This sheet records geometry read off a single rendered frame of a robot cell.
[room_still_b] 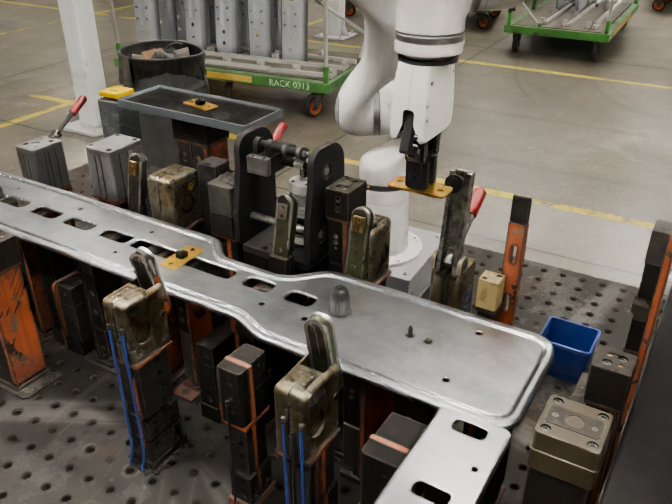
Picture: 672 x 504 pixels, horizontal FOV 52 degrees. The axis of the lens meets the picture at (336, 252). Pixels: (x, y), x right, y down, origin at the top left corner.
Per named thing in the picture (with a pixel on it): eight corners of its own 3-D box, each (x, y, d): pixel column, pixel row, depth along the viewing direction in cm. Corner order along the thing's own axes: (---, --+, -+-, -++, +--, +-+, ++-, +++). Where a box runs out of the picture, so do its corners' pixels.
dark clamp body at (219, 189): (207, 339, 156) (189, 183, 137) (243, 311, 166) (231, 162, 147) (245, 354, 151) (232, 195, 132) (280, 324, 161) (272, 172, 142)
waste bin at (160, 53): (114, 173, 419) (93, 52, 383) (173, 146, 459) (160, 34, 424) (177, 190, 397) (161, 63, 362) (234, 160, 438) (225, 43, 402)
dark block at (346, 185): (326, 368, 146) (324, 186, 126) (343, 351, 152) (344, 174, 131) (346, 376, 144) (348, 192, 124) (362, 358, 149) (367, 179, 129)
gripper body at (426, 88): (418, 36, 90) (414, 118, 96) (382, 52, 83) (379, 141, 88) (472, 42, 87) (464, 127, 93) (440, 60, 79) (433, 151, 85)
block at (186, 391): (171, 393, 139) (152, 271, 125) (212, 359, 149) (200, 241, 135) (191, 403, 137) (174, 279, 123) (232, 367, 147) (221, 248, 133)
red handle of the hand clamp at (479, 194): (434, 258, 113) (469, 183, 119) (436, 265, 115) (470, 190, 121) (458, 265, 112) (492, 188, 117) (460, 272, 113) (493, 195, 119)
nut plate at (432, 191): (386, 186, 95) (386, 178, 94) (398, 176, 97) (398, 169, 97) (442, 199, 91) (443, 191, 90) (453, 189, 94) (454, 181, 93)
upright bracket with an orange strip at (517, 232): (478, 440, 128) (511, 195, 104) (481, 435, 129) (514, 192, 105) (493, 445, 127) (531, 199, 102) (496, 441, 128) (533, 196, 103)
